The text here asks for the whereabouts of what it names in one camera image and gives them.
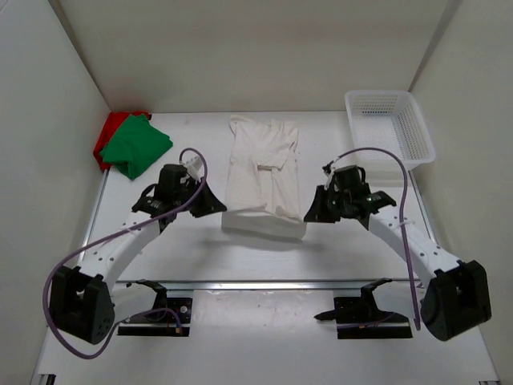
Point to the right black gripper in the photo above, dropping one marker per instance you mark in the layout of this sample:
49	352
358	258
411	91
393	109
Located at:
319	212

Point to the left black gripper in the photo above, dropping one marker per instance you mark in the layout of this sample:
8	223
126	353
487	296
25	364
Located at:
210	204

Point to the white t-shirt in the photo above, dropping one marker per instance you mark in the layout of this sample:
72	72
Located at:
262	193

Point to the green t-shirt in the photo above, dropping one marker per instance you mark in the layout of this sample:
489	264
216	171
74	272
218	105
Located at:
135	146

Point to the red t-shirt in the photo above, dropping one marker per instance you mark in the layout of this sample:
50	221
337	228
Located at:
110	126

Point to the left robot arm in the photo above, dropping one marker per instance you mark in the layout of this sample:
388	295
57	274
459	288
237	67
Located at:
85	302

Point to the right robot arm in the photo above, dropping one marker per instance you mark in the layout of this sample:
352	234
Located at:
455	294

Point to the white plastic basket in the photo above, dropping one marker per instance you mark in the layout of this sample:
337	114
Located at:
391	120

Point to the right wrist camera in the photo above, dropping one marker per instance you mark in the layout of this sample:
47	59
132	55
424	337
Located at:
349	178

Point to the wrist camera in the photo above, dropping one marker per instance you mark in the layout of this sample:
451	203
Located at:
349	178
175	184

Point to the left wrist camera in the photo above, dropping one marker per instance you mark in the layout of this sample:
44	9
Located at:
175	184

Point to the aluminium rail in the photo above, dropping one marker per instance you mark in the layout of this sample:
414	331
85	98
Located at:
262	285

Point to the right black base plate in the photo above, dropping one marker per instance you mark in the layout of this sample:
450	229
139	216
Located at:
359	318

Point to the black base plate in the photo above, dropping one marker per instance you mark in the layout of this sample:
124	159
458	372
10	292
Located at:
359	318
170	315

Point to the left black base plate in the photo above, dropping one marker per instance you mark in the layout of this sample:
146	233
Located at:
170	315

